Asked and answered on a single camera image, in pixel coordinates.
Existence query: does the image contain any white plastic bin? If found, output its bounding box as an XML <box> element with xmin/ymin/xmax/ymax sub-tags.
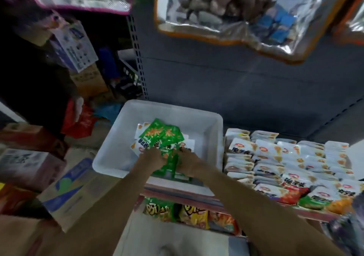
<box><xmin>92</xmin><ymin>99</ymin><xmax>224</xmax><ymax>197</ymax></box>

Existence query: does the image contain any plain brown cardboard carton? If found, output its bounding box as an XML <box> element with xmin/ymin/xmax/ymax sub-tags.
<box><xmin>69</xmin><ymin>64</ymin><xmax>109</xmax><ymax>99</ymax></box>

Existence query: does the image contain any person's right hand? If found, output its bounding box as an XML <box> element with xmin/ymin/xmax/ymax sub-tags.
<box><xmin>175</xmin><ymin>148</ymin><xmax>207</xmax><ymax>179</ymax></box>

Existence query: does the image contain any pile of snack packets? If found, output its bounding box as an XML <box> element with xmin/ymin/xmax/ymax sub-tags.
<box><xmin>130</xmin><ymin>119</ymin><xmax>196</xmax><ymax>181</ymax></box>

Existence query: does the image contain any person's left shoe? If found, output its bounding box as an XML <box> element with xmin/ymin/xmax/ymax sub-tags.
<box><xmin>159</xmin><ymin>245</ymin><xmax>178</xmax><ymax>256</ymax></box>

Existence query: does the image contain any black plastic wrapped bundle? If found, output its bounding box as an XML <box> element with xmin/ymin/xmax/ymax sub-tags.
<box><xmin>327</xmin><ymin>193</ymin><xmax>364</xmax><ymax>256</ymax></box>

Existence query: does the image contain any green konjac snack packet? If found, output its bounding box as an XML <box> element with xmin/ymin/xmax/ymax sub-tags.
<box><xmin>298</xmin><ymin>186</ymin><xmax>342</xmax><ymax>210</ymax></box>
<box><xmin>162</xmin><ymin>145</ymin><xmax>182</xmax><ymax>177</ymax></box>

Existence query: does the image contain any gold display box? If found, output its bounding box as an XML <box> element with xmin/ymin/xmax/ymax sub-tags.
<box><xmin>223</xmin><ymin>128</ymin><xmax>258</xmax><ymax>187</ymax></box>

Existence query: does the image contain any pale printed carton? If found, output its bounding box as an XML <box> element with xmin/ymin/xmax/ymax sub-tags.
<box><xmin>0</xmin><ymin>148</ymin><xmax>66</xmax><ymax>192</ymax></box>

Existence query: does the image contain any red yellow carton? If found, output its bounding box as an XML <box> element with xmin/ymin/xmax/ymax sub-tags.
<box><xmin>0</xmin><ymin>183</ymin><xmax>39</xmax><ymax>215</ymax></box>

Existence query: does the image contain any white blue carton box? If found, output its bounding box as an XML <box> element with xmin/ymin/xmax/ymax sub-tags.
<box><xmin>20</xmin><ymin>11</ymin><xmax>99</xmax><ymax>73</ymax></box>

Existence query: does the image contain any blue konjac snack packet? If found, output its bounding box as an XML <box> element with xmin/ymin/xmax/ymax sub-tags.
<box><xmin>254</xmin><ymin>183</ymin><xmax>289</xmax><ymax>200</ymax></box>

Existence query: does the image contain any black green carton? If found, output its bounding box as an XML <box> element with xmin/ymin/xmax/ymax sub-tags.
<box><xmin>116</xmin><ymin>49</ymin><xmax>143</xmax><ymax>97</ymax></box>

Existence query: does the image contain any orange trimmed toy snack bag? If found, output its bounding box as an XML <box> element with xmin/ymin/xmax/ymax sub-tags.
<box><xmin>155</xmin><ymin>0</ymin><xmax>362</xmax><ymax>65</ymax></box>

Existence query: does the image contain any blue display box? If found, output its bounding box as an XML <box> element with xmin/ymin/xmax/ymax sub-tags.
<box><xmin>250</xmin><ymin>130</ymin><xmax>298</xmax><ymax>201</ymax></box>

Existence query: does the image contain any row of orange chip bags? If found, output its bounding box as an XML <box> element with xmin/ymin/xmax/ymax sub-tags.
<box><xmin>143</xmin><ymin>197</ymin><xmax>241</xmax><ymax>237</ymax></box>

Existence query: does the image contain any orange snack packet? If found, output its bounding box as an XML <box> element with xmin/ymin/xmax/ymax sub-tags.
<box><xmin>325</xmin><ymin>196</ymin><xmax>356</xmax><ymax>215</ymax></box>

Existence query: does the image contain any blue print cardboard carton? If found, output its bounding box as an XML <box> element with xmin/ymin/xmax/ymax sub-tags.
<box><xmin>37</xmin><ymin>149</ymin><xmax>121</xmax><ymax>232</ymax></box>

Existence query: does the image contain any person's left forearm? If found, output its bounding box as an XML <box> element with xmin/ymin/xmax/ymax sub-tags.
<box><xmin>34</xmin><ymin>165</ymin><xmax>160</xmax><ymax>256</ymax></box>

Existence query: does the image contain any person's left hand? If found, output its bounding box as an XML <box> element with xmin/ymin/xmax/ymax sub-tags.
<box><xmin>136</xmin><ymin>146</ymin><xmax>167</xmax><ymax>175</ymax></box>

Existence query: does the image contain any red plastic bag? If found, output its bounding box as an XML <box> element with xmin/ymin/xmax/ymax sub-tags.
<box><xmin>61</xmin><ymin>97</ymin><xmax>97</xmax><ymax>140</ymax></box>

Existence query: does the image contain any red display box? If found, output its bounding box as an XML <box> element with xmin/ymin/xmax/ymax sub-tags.
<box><xmin>278</xmin><ymin>140</ymin><xmax>326</xmax><ymax>206</ymax></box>

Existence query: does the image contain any person's right forearm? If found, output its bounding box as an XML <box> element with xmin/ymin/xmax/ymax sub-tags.
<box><xmin>193</xmin><ymin>168</ymin><xmax>345</xmax><ymax>256</ymax></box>

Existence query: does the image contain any green display box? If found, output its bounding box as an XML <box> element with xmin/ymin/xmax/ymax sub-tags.
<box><xmin>298</xmin><ymin>141</ymin><xmax>350</xmax><ymax>211</ymax></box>

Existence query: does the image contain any orange display box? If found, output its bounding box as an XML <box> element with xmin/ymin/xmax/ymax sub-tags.
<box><xmin>325</xmin><ymin>162</ymin><xmax>364</xmax><ymax>215</ymax></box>

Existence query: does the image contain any red konjac snack packet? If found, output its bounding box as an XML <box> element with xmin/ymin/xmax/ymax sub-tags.
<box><xmin>279</xmin><ymin>173</ymin><xmax>315</xmax><ymax>206</ymax></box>

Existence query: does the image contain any blue plastic bag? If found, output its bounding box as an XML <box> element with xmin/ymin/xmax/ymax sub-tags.
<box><xmin>94</xmin><ymin>102</ymin><xmax>123</xmax><ymax>123</ymax></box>

